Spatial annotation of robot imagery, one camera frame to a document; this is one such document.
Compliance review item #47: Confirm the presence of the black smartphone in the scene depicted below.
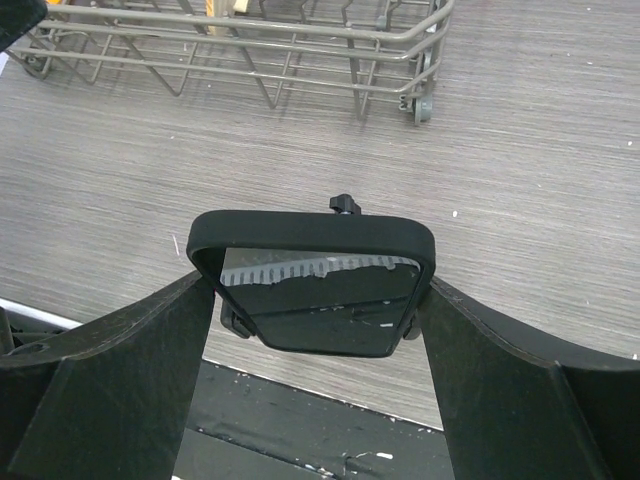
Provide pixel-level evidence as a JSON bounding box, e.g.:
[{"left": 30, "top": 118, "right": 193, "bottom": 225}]
[{"left": 185, "top": 209, "right": 437, "bottom": 359}]

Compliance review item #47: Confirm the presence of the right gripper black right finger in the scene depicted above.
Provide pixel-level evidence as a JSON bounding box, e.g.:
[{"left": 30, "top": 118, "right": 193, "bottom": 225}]
[{"left": 419, "top": 279, "right": 639, "bottom": 479}]

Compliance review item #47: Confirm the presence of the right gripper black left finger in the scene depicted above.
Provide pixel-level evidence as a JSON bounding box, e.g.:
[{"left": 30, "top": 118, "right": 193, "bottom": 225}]
[{"left": 1, "top": 272, "right": 214, "bottom": 479}]

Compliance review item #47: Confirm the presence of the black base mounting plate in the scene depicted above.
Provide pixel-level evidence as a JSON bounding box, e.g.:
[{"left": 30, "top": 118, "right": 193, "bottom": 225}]
[{"left": 173, "top": 360, "right": 454, "bottom": 480}]

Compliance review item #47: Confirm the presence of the grey wire dish rack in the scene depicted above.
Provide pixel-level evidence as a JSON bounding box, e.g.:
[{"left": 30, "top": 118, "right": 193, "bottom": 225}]
[{"left": 8, "top": 1, "right": 454, "bottom": 124}]

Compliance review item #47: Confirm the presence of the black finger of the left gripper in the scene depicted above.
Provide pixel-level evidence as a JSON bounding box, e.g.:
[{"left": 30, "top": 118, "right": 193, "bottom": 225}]
[{"left": 0, "top": 0, "right": 48, "bottom": 52}]

